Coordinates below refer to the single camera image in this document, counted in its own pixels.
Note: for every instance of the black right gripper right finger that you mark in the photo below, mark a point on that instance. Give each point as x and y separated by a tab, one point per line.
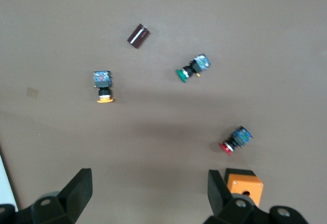
222	203

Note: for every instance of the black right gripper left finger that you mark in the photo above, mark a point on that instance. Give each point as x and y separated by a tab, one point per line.
69	196

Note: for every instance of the yellow push button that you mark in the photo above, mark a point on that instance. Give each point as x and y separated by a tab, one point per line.
103	82

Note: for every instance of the orange button box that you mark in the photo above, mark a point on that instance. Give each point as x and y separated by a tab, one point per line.
245	183

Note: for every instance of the red push button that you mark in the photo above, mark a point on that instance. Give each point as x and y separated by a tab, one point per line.
236	139

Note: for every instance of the white drawer cabinet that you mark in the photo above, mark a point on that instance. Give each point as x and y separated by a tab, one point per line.
3	183

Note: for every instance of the green push button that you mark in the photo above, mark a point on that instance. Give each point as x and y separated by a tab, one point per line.
195	66

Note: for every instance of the brown tape patch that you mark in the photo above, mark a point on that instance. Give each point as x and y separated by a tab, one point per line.
32	92

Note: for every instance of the dark maroon capacitor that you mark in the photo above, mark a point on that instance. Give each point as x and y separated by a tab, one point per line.
138	36

